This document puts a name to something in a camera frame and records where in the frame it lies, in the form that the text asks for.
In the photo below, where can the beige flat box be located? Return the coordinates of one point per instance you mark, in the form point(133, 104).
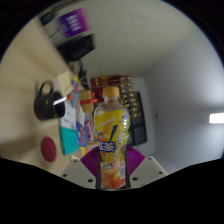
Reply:
point(63, 83)

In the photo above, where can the teal and white book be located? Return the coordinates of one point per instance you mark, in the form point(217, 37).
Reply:
point(68, 136)

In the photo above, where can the ceiling tube light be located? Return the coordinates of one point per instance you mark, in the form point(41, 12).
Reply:
point(217, 118)

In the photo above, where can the blue brochure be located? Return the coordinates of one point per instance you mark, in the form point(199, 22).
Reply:
point(81, 131)

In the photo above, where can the dark glass door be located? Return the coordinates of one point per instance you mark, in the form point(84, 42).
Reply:
point(138, 130)

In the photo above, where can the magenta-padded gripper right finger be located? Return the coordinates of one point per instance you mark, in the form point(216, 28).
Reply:
point(148, 170)

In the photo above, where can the pink packet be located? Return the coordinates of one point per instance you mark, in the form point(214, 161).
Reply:
point(89, 130)

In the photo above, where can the yellow gift box red ribbon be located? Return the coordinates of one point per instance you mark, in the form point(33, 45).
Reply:
point(86, 98)

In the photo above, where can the flat round red coaster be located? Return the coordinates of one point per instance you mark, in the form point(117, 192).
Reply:
point(48, 149)

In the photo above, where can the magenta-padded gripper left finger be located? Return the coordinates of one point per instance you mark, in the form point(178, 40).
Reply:
point(78, 171)

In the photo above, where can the black dotted mug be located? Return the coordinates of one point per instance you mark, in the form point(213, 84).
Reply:
point(45, 105)

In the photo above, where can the purple sign board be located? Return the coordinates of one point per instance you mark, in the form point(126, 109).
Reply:
point(74, 22)

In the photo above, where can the black office chair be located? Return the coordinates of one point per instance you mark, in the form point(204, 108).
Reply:
point(76, 48)

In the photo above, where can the yellow-labelled drink bottle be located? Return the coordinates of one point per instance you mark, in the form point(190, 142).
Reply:
point(110, 133)

